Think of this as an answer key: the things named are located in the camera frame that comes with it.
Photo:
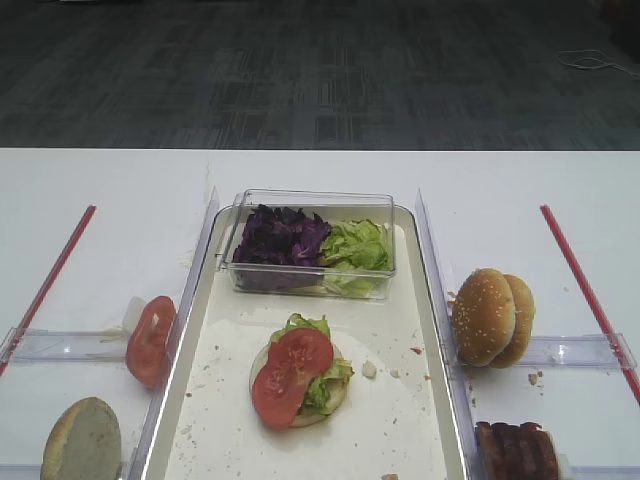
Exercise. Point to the white rectangular tray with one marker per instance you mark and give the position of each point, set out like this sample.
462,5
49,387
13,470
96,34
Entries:
396,419

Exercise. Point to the left red tape strip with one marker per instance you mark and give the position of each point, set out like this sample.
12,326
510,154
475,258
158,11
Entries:
50,282

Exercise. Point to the left clear acrylic divider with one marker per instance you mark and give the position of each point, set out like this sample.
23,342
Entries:
141,456

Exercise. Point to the tomato slice on bun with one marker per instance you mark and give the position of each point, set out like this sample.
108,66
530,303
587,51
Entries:
293,362

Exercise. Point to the green lettuce in container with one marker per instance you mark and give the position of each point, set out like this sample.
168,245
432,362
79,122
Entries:
355,246

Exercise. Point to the front sesame bun top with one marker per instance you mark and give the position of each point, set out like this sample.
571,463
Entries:
483,316

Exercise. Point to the purple lettuce leaves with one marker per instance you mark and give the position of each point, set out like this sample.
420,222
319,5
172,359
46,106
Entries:
282,236

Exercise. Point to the rear sesame bun top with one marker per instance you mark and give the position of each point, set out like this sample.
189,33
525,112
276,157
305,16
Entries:
524,315

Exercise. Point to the sesame bun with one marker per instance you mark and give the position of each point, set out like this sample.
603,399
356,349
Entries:
483,316
524,315

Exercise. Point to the clear plastic salad container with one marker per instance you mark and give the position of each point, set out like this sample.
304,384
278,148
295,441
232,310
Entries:
296,280

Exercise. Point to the bottom bun on tray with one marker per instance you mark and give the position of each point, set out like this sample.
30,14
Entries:
326,393

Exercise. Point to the right red tape strip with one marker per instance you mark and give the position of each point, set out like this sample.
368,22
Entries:
605,325

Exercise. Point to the right clear cross divider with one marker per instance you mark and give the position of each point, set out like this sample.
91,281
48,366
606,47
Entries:
597,351

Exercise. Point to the upright tomato slice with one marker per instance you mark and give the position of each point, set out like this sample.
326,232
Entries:
146,349

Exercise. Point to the cut bun half left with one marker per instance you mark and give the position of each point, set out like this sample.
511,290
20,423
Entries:
85,443

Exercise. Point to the red tape strip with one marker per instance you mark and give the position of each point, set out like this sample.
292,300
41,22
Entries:
605,325
50,282

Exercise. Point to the left clear cross divider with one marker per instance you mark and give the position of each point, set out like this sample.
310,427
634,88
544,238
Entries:
29,345

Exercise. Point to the green lettuce on bun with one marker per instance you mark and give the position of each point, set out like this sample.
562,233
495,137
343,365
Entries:
296,321

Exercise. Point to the clear cross divider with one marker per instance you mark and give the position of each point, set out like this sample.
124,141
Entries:
29,345
597,351

